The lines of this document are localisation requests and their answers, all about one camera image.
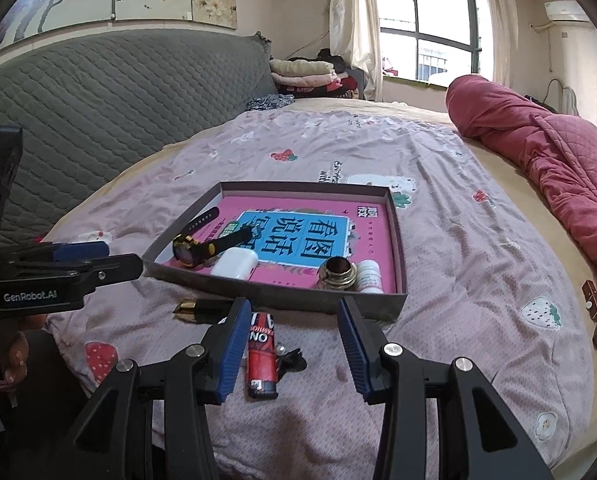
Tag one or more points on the person's left hand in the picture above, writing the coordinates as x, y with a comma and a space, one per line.
18, 355

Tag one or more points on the grey quilted headboard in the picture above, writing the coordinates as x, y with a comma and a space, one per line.
128, 100

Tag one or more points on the pink printed bedsheet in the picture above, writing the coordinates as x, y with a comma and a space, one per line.
453, 260

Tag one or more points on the pink and blue book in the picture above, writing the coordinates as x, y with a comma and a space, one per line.
288, 206

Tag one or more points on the small white bottle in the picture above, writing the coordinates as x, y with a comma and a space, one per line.
368, 275

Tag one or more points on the red quilted blanket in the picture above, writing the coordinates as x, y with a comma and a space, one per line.
553, 160

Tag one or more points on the white curtain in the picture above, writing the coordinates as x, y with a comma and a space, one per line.
498, 25
353, 20

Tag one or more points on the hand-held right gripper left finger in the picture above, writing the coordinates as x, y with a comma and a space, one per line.
231, 355

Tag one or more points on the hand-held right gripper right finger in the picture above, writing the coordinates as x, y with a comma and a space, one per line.
356, 355

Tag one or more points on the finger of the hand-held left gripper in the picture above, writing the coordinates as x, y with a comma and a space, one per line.
81, 251
118, 267

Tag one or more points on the white earbud case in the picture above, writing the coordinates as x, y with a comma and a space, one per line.
233, 262

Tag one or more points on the small brown box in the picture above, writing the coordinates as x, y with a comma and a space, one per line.
593, 297

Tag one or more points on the white metal rack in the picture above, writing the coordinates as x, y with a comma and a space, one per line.
563, 92

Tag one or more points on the small black clip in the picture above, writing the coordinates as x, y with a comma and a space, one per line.
292, 356

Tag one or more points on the black and yellow wristwatch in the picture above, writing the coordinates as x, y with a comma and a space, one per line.
188, 252

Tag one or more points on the pink folded blanket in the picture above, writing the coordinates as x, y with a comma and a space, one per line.
303, 81

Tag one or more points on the cream folded blanket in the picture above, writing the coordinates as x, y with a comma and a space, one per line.
301, 66

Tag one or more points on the red lighter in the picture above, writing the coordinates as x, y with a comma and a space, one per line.
261, 360

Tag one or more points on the dark patterned cloth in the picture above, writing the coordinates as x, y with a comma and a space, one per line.
268, 101

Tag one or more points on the window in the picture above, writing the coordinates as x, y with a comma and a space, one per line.
443, 5

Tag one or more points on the grey shallow cardboard box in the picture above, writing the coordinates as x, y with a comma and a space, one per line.
278, 300

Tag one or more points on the white air conditioner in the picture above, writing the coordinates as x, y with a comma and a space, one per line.
567, 10

